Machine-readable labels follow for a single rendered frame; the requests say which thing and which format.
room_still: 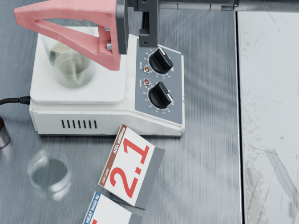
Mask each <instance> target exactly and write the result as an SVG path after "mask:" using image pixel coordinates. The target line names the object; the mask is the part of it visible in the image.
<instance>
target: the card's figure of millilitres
mask: <svg viewBox="0 0 299 224"><path fill-rule="evenodd" d="M150 149H151V145H150V144H148V143H147V142H145V141H144V140H142V139H141V138H140V137H138V136H137V135H135V134H134V133H132V132H131V131H130V130H128V129H126V132H125V134H124V137H123V139H122V142H121V145H120V147H119V150H118V152H117V155H116V158H115V160H114V163H113V165H112V168H111V170H110V173H109V176H108V179H107V181H106V184H105V185H106V186H107V187H109V188H110V189H112V190H114V191H115V192H117V193H118V194H120V195H122V196H123V197H125V198H126V199H128V200H129V201H131V202H132V200H133V197H134V194H135V191H136V189H137V185H138V183H139V180H140V177H141V174H142V171H143V168H144V166H145V163H146V160H147V157H148V154H149V152H150Z"/></svg>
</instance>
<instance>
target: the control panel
mask: <svg viewBox="0 0 299 224"><path fill-rule="evenodd" d="M159 47H160V46H158V48H159ZM160 48H162V49H163V50H164V52H165V53H166V54H167V56H168V57H169V59H170V60H171V61H172V63H173V64H174V66H173V67H172V68H171V69H170V70H169V71H168V72H167V73H165V74H160V73H158V72H156V71H155V70H154V69H153V68H152V67H151V65H150V56H151V55H152V54H154V52H155V51H156V50H157V49H150V48H140V47H139V38H137V49H136V78H135V110H136V111H139V112H142V113H146V114H149V115H152V116H155V117H158V118H162V119H165V120H168V121H171V122H174V123H177V124H182V55H181V54H179V53H177V52H174V51H171V50H169V49H166V48H163V47H160ZM145 67H148V68H149V69H150V71H149V72H146V71H145ZM145 79H148V80H149V84H146V83H145V82H144V80H145ZM158 82H162V83H163V84H164V85H165V87H166V88H167V90H168V92H169V93H170V95H171V96H172V98H173V103H172V104H171V105H170V106H168V107H166V108H158V107H156V106H154V105H153V104H152V102H151V101H150V98H149V91H150V90H151V88H153V87H154V86H155V85H156V84H157V83H158Z"/></svg>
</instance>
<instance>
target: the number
mask: <svg viewBox="0 0 299 224"><path fill-rule="evenodd" d="M126 216H127V212H126V211H124V210H122V209H121V208H119V207H118V206H116V205H114V204H113V203H111V202H109V201H108V200H106V199H105V198H103V197H102V196H101V197H100V199H99V201H98V204H97V207H96V209H95V212H94V215H93V217H92V220H91V222H90V224H124V222H125V219H126Z"/></svg>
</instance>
